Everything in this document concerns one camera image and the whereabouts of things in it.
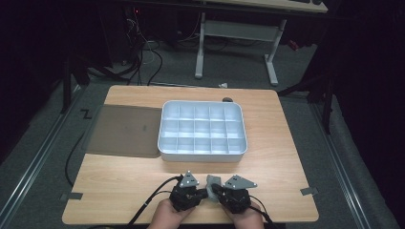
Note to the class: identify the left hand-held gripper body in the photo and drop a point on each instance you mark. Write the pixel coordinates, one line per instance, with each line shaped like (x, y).
(184, 195)

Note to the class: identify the white-legged wooden desk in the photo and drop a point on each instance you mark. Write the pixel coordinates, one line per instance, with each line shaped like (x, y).
(237, 30)

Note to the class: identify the brown mat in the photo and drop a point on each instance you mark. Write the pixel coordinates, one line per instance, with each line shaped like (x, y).
(125, 130)

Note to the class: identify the white divided storage box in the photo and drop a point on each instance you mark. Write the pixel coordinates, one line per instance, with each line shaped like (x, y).
(202, 130)

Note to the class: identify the grey tape strip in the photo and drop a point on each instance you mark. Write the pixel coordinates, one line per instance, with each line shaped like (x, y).
(72, 196)
(309, 191)

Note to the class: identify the grey sock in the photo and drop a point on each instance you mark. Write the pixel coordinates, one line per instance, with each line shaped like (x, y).
(211, 192)

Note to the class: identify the person's left hand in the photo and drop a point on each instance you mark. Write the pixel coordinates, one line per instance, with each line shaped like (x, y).
(165, 218)

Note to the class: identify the person's right hand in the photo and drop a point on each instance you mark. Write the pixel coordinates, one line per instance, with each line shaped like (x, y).
(245, 220)

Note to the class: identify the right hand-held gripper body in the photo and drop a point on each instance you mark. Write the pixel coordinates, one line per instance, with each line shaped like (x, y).
(236, 195)

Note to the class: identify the small white floor object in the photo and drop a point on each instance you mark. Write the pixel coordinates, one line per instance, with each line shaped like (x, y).
(223, 85)

